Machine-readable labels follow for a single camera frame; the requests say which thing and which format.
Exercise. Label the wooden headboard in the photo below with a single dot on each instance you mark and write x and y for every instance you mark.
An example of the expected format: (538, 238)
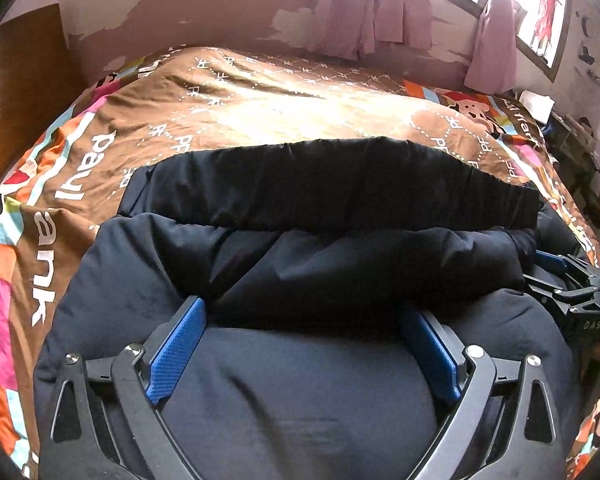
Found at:
(25, 85)

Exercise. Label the dark navy puffer jacket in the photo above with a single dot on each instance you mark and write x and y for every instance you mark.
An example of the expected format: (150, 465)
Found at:
(305, 270)

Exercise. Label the narrow pink curtain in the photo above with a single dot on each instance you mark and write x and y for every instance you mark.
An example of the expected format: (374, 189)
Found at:
(495, 35)

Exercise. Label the cluttered side table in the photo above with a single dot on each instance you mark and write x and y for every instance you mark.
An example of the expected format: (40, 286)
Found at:
(575, 145)

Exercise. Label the wide pink curtain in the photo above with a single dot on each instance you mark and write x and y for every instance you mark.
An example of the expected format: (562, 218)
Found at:
(370, 5)

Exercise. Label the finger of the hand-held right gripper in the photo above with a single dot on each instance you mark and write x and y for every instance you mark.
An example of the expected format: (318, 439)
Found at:
(565, 296)
(550, 259)

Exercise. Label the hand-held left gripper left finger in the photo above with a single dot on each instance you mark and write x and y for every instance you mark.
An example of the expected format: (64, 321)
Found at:
(175, 350)

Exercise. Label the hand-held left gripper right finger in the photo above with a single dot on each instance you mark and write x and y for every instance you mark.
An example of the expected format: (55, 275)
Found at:
(430, 355)

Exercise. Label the brown printed bedspread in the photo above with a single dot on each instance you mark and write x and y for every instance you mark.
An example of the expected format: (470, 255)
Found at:
(260, 100)

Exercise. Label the white paper sheet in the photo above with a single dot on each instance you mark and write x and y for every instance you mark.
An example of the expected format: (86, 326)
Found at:
(536, 104)

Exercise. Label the pink hanging garment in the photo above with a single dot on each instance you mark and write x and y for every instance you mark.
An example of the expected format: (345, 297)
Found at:
(547, 15)

